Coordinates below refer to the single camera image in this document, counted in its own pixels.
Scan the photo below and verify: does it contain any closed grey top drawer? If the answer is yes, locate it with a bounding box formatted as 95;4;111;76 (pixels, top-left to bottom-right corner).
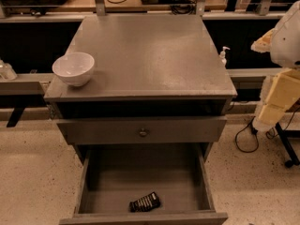
57;116;226;145

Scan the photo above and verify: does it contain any black floor cable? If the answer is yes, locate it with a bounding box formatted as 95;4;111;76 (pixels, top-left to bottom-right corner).
234;117;261;154

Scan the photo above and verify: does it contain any grey metal rail frame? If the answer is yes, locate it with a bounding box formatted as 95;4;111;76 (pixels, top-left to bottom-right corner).
0;0;300;20

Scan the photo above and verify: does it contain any grey wooden drawer cabinet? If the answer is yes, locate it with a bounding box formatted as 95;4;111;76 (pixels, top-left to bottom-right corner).
43;13;238;225

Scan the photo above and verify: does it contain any white pump dispenser bottle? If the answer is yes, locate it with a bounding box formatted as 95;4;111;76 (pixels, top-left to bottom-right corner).
219;46;230;67

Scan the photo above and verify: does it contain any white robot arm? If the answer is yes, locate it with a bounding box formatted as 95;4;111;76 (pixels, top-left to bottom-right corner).
251;1;300;131

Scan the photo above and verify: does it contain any black cable bundle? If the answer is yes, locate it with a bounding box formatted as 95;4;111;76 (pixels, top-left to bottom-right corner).
170;0;197;16

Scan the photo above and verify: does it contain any black wheeled stand leg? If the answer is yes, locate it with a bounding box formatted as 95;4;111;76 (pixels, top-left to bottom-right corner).
276;123;300;168

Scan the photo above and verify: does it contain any round brass drawer knob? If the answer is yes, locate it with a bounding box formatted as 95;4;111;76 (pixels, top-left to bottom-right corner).
139;128;149;138

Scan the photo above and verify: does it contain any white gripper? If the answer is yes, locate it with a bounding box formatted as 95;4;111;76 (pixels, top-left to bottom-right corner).
250;29;300;131

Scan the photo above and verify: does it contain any open grey middle drawer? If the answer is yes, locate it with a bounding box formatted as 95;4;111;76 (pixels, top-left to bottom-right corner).
59;143;228;225

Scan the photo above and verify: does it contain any dark rxbar chocolate bar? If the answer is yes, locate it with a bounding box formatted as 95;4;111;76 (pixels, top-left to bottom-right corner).
129;192;160;213

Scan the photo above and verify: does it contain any white ceramic bowl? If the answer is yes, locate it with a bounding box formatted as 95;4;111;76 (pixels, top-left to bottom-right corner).
52;52;95;86

